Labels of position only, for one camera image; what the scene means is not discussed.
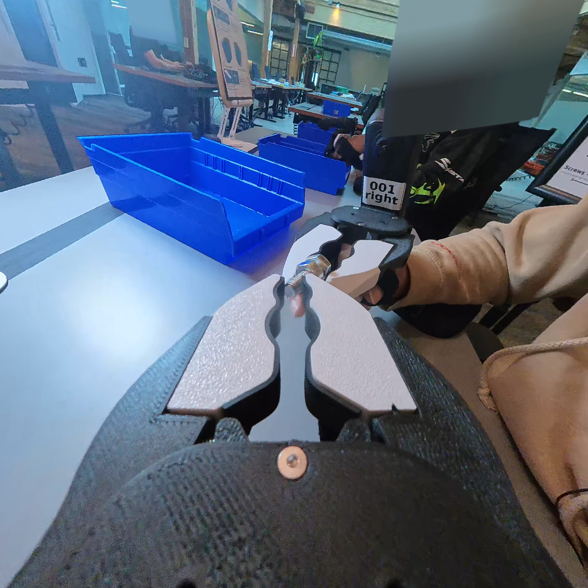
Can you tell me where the person's right hand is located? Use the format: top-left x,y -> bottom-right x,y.
291,285 -> 386,319

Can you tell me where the silver hex nut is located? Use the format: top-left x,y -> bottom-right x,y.
298,254 -> 332,281

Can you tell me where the framed marker poster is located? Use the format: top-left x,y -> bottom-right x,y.
526,124 -> 588,203

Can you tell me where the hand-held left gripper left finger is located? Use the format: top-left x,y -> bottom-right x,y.
166,274 -> 283,414

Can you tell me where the wooden desk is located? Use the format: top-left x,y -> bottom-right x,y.
0,64 -> 96,173
112,63 -> 219,134
288,102 -> 366,127

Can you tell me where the person's right forearm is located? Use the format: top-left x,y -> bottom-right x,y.
404,195 -> 588,308

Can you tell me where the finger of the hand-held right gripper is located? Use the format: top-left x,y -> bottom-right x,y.
282,224 -> 343,278
328,239 -> 395,300

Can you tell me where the long threaded silver bolt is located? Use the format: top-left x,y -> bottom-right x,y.
284,257 -> 332,298

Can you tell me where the row of wooden desks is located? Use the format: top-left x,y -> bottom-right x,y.
250,78 -> 313,122

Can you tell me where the cardboard instruction board stand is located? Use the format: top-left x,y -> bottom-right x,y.
207,0 -> 258,150

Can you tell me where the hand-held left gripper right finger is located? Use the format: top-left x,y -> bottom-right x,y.
303,273 -> 418,414

